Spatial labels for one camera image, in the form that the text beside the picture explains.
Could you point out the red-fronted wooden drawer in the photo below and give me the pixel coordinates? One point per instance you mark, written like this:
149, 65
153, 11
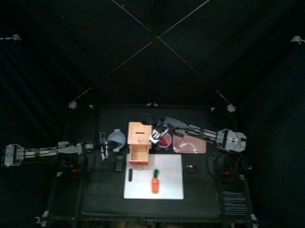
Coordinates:
139, 156

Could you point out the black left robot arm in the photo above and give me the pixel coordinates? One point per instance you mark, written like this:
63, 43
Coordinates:
38, 152

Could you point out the pinkish wooden tray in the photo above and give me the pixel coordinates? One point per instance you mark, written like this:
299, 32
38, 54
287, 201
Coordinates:
196, 147

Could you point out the small dark cup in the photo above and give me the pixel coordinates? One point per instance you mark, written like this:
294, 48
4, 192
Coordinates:
190, 168

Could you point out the white cutting board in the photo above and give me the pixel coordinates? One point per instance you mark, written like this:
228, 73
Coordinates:
166, 178

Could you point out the wooden box with slot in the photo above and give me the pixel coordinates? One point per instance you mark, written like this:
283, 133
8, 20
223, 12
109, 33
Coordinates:
139, 133

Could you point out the orange toy carrot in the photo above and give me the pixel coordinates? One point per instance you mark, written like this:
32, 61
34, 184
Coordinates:
155, 184

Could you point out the green toy cucumber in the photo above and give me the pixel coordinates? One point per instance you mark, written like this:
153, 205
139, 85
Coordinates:
119, 164

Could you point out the pale grey bowl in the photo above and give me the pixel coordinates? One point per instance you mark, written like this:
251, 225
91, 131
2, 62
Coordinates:
116, 139

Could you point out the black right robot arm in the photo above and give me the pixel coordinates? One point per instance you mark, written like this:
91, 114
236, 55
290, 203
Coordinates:
206, 135

